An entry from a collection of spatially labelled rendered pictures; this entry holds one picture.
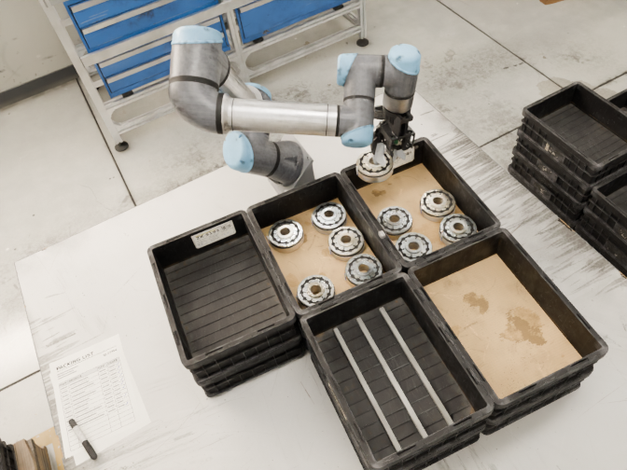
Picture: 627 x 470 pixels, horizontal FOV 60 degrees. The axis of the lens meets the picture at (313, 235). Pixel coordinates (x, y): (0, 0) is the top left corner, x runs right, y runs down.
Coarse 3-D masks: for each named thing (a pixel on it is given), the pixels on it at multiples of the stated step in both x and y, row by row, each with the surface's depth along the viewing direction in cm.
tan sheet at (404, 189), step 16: (400, 176) 172; (416, 176) 172; (432, 176) 171; (368, 192) 170; (384, 192) 169; (400, 192) 169; (416, 192) 168; (384, 208) 165; (416, 208) 164; (416, 224) 161; (432, 224) 160; (432, 240) 157
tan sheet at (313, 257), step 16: (304, 224) 165; (352, 224) 163; (304, 240) 162; (320, 240) 161; (288, 256) 158; (304, 256) 158; (320, 256) 157; (288, 272) 155; (304, 272) 155; (320, 272) 154; (336, 272) 154; (384, 272) 152; (336, 288) 150
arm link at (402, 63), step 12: (396, 48) 126; (408, 48) 126; (396, 60) 124; (408, 60) 124; (420, 60) 126; (384, 72) 127; (396, 72) 126; (408, 72) 126; (384, 84) 129; (396, 84) 129; (408, 84) 128; (396, 96) 131; (408, 96) 131
